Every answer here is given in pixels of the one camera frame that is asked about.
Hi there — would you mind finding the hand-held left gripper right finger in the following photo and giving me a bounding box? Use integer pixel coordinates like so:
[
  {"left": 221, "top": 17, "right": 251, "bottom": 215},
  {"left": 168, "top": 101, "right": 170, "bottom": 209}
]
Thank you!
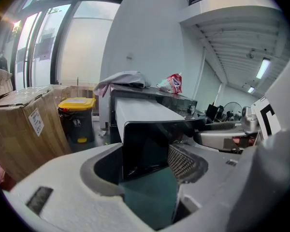
[{"left": 168, "top": 127, "right": 290, "bottom": 232}]

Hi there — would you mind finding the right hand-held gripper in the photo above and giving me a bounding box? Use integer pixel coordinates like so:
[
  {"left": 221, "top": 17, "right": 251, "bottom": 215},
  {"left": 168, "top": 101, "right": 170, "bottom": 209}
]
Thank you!
[{"left": 193, "top": 96, "right": 282, "bottom": 154}]

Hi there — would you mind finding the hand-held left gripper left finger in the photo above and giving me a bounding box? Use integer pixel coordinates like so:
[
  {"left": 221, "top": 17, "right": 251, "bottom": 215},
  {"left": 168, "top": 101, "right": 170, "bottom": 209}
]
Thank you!
[{"left": 4, "top": 143, "right": 158, "bottom": 232}]

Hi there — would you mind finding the red white snack packet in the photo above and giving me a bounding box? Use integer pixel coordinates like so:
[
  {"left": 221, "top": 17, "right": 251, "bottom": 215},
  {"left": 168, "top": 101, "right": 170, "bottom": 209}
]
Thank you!
[{"left": 156, "top": 72, "right": 183, "bottom": 95}]

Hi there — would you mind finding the black standing fan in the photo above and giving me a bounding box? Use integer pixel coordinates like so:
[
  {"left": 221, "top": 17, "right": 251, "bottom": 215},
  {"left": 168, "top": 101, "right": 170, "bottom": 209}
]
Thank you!
[{"left": 223, "top": 101, "right": 244, "bottom": 122}]

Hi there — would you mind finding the large cardboard box white label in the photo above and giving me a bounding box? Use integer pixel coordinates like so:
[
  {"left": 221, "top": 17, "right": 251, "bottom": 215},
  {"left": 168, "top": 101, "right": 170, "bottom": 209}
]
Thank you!
[{"left": 0, "top": 85, "right": 72, "bottom": 182}]

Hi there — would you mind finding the black bin yellow lid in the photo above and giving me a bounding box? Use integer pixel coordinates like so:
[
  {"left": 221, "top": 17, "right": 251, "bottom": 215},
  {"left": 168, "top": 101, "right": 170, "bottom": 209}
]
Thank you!
[{"left": 58, "top": 97, "right": 97, "bottom": 145}]

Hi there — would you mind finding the pale crumpled cloth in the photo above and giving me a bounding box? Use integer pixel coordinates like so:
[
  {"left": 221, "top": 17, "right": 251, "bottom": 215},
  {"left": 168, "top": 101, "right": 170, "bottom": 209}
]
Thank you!
[{"left": 92, "top": 71, "right": 152, "bottom": 98}]

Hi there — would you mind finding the black-framed glass door front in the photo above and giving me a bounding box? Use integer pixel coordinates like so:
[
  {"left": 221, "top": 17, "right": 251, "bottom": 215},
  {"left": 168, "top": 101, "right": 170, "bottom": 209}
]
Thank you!
[{"left": 0, "top": 0, "right": 134, "bottom": 91}]

